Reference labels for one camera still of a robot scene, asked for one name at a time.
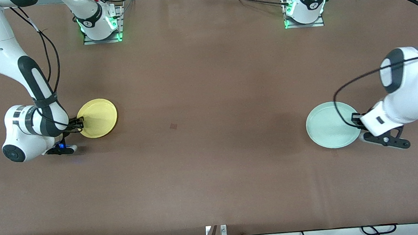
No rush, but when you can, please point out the yellow plate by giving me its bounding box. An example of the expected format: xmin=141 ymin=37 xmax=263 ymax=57
xmin=75 ymin=97 xmax=120 ymax=140

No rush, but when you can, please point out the pale green plate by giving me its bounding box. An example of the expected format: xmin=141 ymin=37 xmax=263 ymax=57
xmin=303 ymin=99 xmax=364 ymax=151

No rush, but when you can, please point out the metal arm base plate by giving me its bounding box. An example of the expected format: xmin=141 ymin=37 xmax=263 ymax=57
xmin=281 ymin=0 xmax=326 ymax=30
xmin=80 ymin=2 xmax=127 ymax=46

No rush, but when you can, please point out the black looped cable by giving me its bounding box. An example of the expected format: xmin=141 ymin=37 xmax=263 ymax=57
xmin=360 ymin=223 xmax=398 ymax=235

